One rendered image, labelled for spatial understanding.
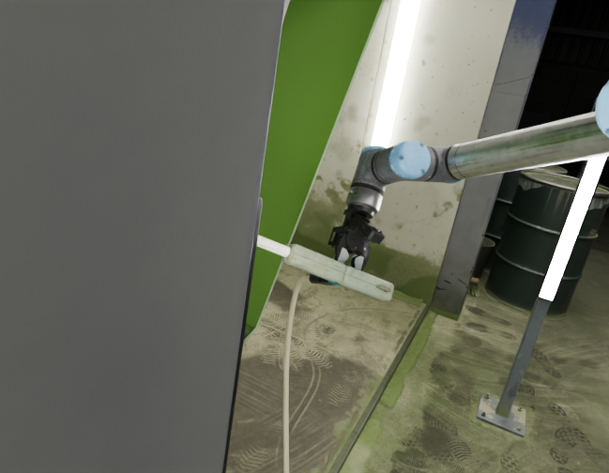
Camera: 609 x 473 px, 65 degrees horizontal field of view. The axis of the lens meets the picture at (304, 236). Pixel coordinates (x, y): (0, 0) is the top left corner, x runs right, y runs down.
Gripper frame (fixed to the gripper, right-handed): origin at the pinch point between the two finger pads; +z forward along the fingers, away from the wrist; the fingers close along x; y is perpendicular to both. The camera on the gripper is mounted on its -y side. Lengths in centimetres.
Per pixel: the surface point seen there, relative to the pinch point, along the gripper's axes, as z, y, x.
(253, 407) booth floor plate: 46, 77, -27
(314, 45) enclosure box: -59, 10, 25
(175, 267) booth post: 18, -85, 61
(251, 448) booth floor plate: 57, 59, -22
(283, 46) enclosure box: -58, 16, 31
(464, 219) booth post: -81, 97, -130
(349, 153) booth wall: -104, 146, -70
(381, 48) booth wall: -156, 115, -52
